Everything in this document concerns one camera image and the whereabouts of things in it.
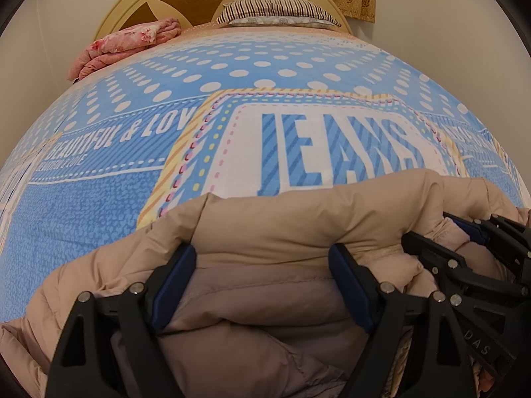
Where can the striped pillow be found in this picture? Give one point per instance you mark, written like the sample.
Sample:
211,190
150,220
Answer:
269,6

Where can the cream wooden headboard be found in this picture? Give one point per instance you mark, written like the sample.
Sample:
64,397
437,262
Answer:
174,2

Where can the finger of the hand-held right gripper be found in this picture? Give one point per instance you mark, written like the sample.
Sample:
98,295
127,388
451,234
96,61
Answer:
477,232
427,251

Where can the blue and pink bedspread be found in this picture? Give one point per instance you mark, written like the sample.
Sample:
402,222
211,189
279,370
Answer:
103,174

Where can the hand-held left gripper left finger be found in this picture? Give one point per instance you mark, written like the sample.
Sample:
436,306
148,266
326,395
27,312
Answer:
174,286

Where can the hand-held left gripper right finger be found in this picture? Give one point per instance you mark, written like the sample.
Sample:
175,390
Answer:
350,286

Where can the beige puffer jacket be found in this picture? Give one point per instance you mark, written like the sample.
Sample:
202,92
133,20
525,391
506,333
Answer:
269,232

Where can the folded pink floral blanket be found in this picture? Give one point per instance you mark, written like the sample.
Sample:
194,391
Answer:
124,43

